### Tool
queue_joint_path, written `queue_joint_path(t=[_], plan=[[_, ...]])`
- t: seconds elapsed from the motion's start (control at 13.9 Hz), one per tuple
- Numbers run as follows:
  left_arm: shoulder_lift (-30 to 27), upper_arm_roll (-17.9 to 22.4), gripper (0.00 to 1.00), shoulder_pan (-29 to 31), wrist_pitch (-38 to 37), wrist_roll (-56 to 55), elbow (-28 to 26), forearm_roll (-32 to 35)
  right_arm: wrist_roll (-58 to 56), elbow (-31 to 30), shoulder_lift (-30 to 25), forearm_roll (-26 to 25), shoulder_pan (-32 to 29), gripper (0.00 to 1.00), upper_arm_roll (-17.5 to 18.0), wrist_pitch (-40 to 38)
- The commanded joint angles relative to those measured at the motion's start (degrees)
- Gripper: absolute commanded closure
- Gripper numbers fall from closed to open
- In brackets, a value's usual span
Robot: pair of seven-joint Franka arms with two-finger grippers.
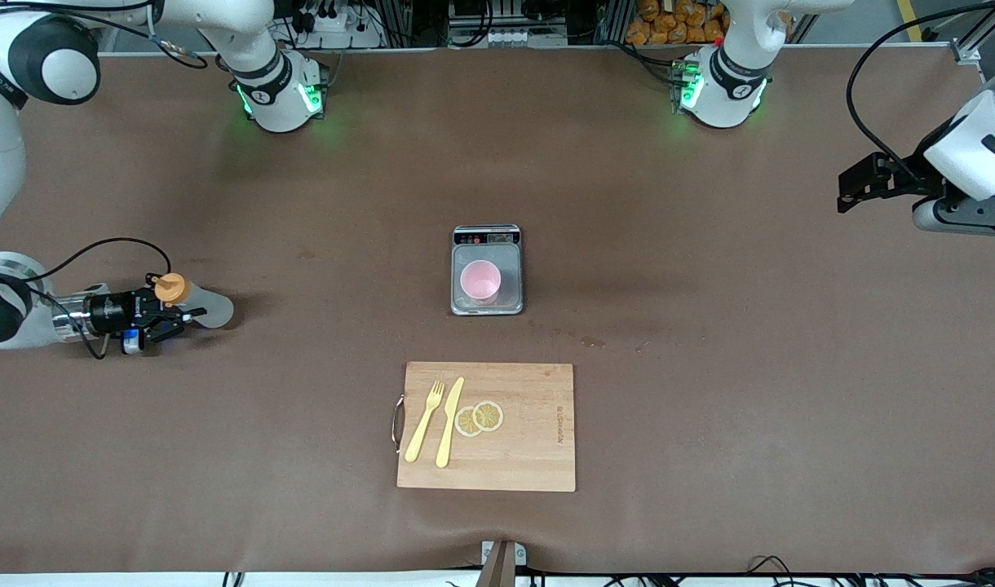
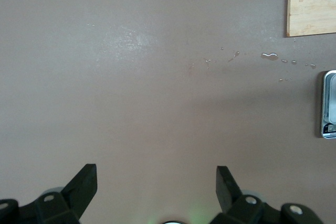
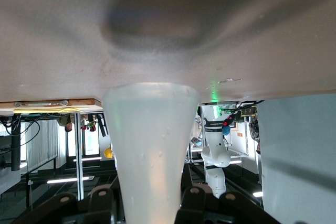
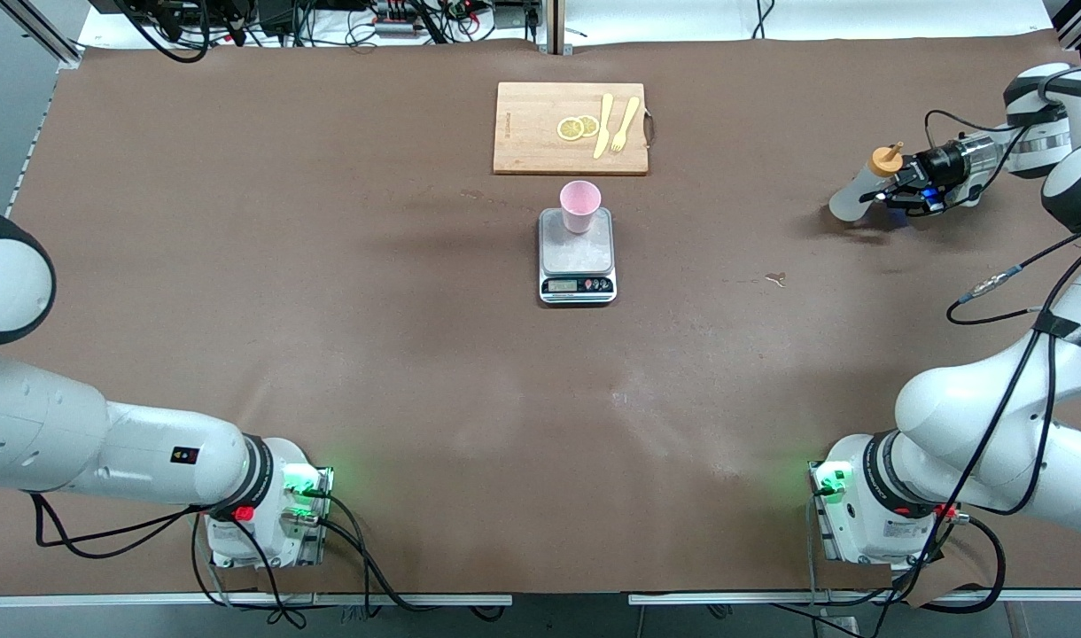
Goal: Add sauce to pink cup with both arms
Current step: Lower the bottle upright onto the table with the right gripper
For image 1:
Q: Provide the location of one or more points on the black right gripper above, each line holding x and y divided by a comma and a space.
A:
111, 311

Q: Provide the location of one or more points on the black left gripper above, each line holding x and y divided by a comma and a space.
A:
915, 174

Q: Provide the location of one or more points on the clear sauce bottle orange cap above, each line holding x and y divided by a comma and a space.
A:
216, 310

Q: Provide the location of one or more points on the pink plastic cup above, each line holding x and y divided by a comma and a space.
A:
481, 281

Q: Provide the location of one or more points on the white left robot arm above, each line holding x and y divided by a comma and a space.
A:
722, 90

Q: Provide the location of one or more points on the pile of orange objects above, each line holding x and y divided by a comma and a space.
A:
677, 24

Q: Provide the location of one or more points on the yellow plastic fork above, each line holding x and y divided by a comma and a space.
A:
422, 428

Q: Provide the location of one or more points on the yellow plastic knife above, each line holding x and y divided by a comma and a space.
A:
448, 424

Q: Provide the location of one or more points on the lemon slice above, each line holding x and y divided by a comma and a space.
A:
489, 416
466, 422

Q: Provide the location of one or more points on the silver digital kitchen scale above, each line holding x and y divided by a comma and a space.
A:
487, 236

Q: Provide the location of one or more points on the white power strip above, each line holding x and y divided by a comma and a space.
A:
342, 24

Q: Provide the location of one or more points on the white socket strip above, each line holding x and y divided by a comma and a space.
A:
526, 37

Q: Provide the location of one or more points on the wooden cutting board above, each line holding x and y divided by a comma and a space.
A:
530, 440

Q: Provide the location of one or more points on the aluminium frame bracket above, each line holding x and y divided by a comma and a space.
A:
966, 53

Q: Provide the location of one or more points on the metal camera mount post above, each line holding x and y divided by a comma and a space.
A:
501, 567

